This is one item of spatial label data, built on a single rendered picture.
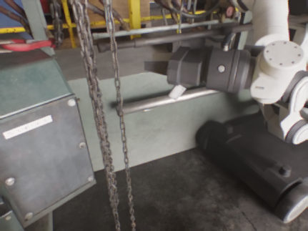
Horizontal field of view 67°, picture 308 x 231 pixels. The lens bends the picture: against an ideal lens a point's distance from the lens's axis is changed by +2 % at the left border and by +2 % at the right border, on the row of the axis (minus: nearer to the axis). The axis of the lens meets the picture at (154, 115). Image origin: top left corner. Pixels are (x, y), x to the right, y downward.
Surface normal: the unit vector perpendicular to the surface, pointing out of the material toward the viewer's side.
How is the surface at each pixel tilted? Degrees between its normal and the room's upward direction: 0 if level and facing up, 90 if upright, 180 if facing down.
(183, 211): 0
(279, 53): 28
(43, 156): 90
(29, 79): 45
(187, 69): 90
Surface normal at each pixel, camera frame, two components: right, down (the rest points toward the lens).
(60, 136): 0.66, 0.42
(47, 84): 0.46, -0.28
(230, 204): -0.01, -0.82
